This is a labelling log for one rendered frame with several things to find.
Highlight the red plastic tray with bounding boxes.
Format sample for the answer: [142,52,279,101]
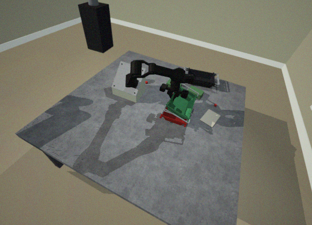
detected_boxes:
[159,111,187,127]

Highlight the cream flat square panel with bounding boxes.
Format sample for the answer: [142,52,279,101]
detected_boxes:
[200,109,220,127]

